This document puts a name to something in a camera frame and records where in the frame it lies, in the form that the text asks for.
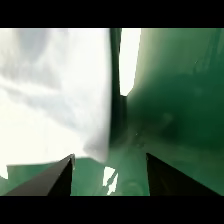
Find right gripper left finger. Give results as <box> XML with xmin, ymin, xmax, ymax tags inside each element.
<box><xmin>4</xmin><ymin>153</ymin><xmax>76</xmax><ymax>197</ymax></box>

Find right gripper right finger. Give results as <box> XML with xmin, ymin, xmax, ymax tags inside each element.
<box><xmin>145</xmin><ymin>152</ymin><xmax>221</xmax><ymax>197</ymax></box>

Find pale lavender T-shirt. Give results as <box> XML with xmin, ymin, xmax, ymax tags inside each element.
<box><xmin>0</xmin><ymin>28</ymin><xmax>113</xmax><ymax>180</ymax></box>

